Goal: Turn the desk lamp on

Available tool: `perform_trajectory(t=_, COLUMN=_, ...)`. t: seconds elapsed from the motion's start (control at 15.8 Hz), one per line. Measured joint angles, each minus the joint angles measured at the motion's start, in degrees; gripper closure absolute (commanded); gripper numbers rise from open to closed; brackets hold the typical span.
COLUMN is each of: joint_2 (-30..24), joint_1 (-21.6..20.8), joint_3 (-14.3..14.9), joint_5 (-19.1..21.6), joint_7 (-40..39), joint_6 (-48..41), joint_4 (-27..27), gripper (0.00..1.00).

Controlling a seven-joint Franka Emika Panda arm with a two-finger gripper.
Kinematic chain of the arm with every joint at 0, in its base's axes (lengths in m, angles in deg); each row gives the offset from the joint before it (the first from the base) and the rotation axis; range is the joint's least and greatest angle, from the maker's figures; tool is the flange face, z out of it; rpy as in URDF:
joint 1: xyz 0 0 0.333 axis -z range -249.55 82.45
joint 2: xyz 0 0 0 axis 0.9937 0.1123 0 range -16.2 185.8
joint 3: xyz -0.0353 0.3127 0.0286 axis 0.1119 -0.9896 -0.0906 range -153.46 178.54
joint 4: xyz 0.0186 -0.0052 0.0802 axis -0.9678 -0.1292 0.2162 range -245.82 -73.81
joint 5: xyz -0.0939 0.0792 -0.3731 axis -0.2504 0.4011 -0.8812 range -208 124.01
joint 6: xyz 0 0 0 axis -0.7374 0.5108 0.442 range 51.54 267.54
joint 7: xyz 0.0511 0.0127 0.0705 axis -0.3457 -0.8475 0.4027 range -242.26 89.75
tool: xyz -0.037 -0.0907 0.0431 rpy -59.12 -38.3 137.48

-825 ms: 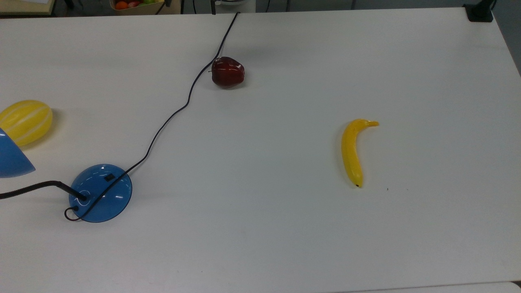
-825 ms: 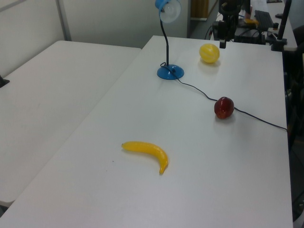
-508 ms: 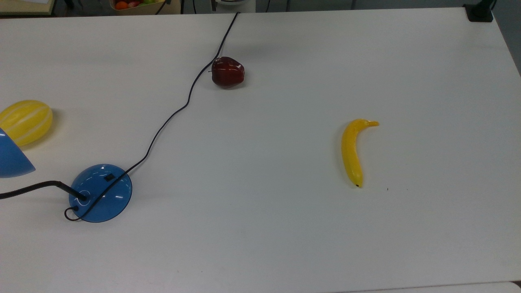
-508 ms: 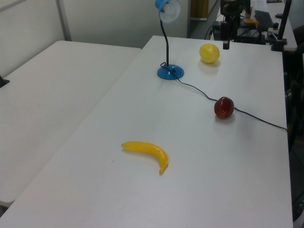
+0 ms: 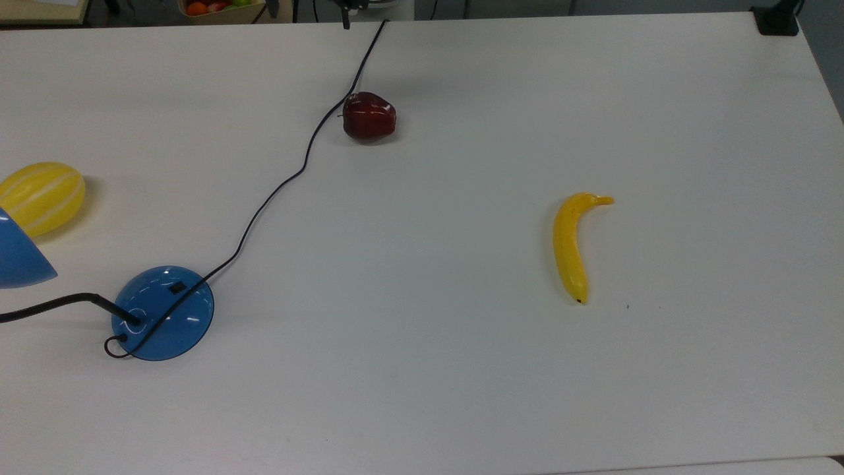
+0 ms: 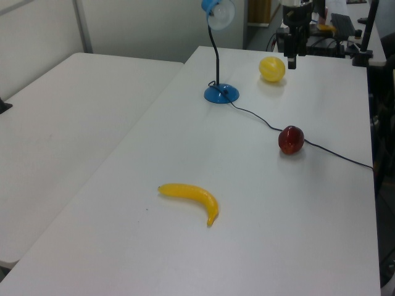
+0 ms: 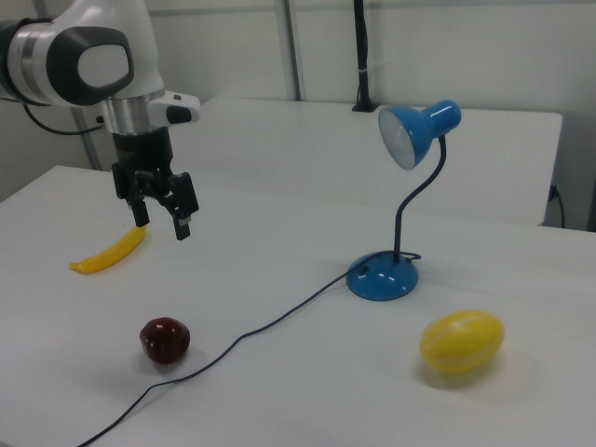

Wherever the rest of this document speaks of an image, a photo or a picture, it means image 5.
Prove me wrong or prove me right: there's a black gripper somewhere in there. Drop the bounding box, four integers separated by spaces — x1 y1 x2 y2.
333 0 371 30

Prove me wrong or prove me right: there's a blue desk lamp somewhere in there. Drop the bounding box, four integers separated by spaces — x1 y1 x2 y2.
0 206 216 362

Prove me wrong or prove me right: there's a dark red apple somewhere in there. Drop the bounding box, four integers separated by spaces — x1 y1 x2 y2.
341 92 398 142

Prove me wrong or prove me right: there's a basket of fruit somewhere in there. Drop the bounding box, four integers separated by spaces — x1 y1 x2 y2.
177 0 260 25

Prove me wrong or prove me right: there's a wooden side table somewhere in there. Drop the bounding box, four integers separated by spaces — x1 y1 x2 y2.
0 0 90 26

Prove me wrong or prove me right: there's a yellow banana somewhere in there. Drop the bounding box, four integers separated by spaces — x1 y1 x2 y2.
552 192 615 305

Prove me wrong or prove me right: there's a yellow striped melon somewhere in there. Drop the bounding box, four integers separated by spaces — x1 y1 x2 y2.
0 162 86 238

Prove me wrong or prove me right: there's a black lamp power cable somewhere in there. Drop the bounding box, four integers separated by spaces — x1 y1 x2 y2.
104 18 388 360

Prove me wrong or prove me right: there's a black clamp mount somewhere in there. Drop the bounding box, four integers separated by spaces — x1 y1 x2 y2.
750 0 804 36

